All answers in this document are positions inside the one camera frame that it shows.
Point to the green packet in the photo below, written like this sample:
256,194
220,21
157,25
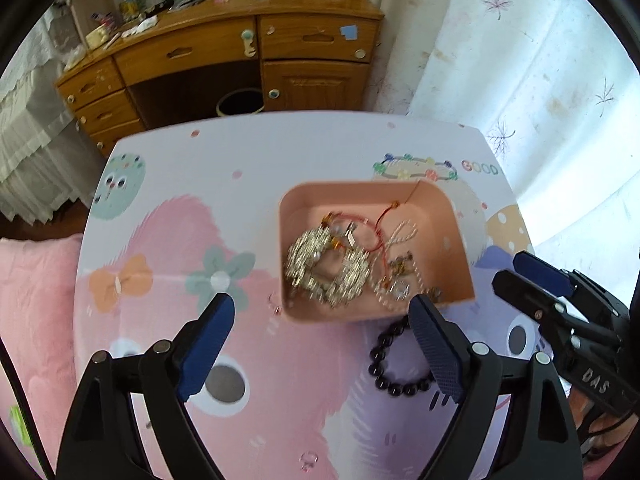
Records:
19,425

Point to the dark waste bin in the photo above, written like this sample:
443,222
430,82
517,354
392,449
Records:
240,105

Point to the pink blanket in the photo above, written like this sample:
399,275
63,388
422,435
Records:
35,340

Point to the white lace covered furniture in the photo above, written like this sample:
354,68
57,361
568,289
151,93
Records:
35,125

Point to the clear plastic bag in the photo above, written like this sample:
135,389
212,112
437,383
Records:
73,57

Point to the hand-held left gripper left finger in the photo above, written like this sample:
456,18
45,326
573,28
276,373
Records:
205,345

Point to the pink plastic box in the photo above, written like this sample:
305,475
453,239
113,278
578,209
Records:
310,312

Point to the wooden desk with drawers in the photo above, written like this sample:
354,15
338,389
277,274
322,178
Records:
200,50

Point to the cream mug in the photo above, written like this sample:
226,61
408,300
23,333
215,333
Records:
96,36

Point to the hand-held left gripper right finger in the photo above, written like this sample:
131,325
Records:
437,355

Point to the glass jar with pens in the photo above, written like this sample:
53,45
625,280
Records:
129,10

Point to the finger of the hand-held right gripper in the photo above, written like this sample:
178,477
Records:
530,305
542,272

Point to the white patterned curtain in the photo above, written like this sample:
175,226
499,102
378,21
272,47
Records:
525,85

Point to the white cosmetic tube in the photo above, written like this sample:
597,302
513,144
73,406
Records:
140,27

